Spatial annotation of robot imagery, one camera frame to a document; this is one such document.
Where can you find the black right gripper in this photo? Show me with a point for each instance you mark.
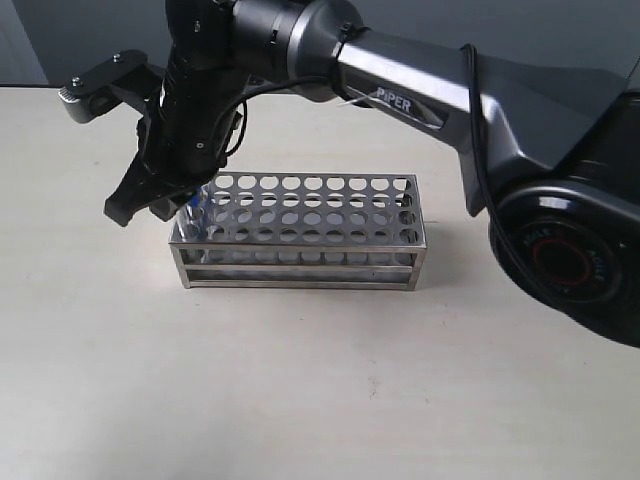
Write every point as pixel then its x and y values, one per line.
pixel 183 130

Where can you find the blue-capped test tube three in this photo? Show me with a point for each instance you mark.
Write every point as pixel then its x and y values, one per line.
pixel 190 218

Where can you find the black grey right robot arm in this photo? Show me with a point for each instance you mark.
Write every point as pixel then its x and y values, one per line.
pixel 551 154

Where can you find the stainless steel test tube rack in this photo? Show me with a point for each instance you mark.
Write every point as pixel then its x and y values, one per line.
pixel 308 231

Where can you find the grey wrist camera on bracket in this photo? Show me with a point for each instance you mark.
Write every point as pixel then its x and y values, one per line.
pixel 125 78

